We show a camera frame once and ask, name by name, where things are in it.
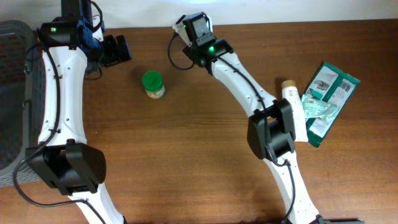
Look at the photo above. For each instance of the white tube gold cap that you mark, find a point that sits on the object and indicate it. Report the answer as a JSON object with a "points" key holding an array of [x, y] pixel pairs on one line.
{"points": [[291, 94]]}

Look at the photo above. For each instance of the green lid jar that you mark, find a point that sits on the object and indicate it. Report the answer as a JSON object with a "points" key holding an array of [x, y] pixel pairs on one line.
{"points": [[153, 84]]}

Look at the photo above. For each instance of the grey plastic basket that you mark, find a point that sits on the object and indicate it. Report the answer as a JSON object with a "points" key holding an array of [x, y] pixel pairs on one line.
{"points": [[22, 95]]}

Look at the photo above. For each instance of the green 3M gloves packet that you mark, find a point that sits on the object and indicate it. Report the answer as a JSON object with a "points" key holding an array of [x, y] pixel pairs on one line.
{"points": [[331, 85]]}

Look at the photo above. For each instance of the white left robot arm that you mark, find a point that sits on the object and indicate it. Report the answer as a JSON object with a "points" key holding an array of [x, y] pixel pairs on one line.
{"points": [[74, 45]]}

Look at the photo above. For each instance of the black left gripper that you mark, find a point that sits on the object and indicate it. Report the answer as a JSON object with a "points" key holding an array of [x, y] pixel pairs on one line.
{"points": [[109, 50]]}

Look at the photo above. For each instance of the mint green snack pouch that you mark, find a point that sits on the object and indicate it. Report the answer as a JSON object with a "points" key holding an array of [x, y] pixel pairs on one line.
{"points": [[314, 108]]}

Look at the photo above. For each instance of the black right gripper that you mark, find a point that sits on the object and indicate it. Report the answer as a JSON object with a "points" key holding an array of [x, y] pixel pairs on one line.
{"points": [[213, 36]]}

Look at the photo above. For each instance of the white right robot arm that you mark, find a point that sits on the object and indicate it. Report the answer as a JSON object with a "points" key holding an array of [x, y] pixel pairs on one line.
{"points": [[271, 132]]}

